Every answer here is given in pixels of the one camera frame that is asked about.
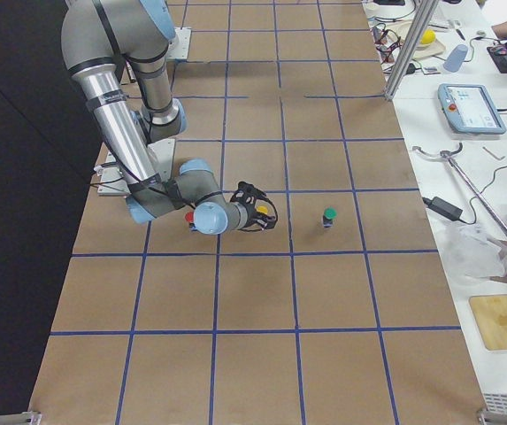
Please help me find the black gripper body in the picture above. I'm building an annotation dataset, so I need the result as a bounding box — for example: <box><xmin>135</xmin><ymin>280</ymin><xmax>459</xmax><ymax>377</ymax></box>
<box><xmin>237</xmin><ymin>203</ymin><xmax>258</xmax><ymax>230</ymax></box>

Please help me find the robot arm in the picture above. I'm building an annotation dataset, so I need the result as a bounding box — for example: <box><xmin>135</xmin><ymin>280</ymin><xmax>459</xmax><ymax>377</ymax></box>
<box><xmin>61</xmin><ymin>1</ymin><xmax>277</xmax><ymax>235</ymax></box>

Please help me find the black power adapter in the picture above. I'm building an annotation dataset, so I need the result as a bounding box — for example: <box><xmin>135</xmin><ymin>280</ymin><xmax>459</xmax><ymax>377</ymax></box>
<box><xmin>424</xmin><ymin>197</ymin><xmax>463</xmax><ymax>221</ymax></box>

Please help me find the metal grabber stick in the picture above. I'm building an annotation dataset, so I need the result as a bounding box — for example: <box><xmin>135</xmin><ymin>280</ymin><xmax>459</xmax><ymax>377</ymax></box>
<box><xmin>411</xmin><ymin>142</ymin><xmax>507</xmax><ymax>237</ymax></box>

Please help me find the clear plastic bag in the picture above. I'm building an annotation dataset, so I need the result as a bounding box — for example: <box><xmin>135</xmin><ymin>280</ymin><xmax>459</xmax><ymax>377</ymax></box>
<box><xmin>436</xmin><ymin>222</ymin><xmax>507</xmax><ymax>284</ymax></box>

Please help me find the small remote control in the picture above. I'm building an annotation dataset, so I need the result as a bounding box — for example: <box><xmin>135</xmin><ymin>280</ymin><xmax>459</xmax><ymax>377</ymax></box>
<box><xmin>421</xmin><ymin>66</ymin><xmax>441</xmax><ymax>75</ymax></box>

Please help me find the beige tray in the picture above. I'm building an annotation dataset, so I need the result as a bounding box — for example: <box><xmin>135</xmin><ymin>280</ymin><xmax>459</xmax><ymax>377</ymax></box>
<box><xmin>386</xmin><ymin>20</ymin><xmax>446</xmax><ymax>59</ymax></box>

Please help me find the blue teach pendant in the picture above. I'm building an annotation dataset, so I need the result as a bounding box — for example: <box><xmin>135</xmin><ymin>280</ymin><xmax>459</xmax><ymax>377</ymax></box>
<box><xmin>437</xmin><ymin>83</ymin><xmax>507</xmax><ymax>135</ymax></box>

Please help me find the yellow lemon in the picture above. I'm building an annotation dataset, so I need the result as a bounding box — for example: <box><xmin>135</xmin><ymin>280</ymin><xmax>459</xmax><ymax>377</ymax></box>
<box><xmin>419</xmin><ymin>29</ymin><xmax>436</xmax><ymax>47</ymax></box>

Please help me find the wooden cutting board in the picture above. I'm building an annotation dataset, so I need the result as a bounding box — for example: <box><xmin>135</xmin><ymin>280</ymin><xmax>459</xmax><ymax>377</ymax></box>
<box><xmin>469</xmin><ymin>295</ymin><xmax>507</xmax><ymax>351</ymax></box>

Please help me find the blue plastic cup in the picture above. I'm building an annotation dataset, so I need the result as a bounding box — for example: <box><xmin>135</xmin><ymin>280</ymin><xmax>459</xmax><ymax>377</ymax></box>
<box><xmin>442</xmin><ymin>43</ymin><xmax>469</xmax><ymax>73</ymax></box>

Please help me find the red push button switch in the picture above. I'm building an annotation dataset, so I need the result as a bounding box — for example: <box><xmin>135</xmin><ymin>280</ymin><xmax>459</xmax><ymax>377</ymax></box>
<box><xmin>184</xmin><ymin>211</ymin><xmax>196</xmax><ymax>231</ymax></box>

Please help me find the green push button switch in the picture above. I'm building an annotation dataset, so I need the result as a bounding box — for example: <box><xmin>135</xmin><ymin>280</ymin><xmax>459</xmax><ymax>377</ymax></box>
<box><xmin>322</xmin><ymin>207</ymin><xmax>337</xmax><ymax>228</ymax></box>

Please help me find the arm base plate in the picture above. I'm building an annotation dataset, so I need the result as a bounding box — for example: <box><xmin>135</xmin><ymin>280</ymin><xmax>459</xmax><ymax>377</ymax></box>
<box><xmin>165</xmin><ymin>27</ymin><xmax>192</xmax><ymax>61</ymax></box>
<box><xmin>94</xmin><ymin>138</ymin><xmax>176</xmax><ymax>197</ymax></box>

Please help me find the aluminium frame post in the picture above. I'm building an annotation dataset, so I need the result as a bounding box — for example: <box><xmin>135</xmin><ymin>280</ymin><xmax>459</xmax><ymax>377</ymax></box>
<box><xmin>384</xmin><ymin>0</ymin><xmax>438</xmax><ymax>101</ymax></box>

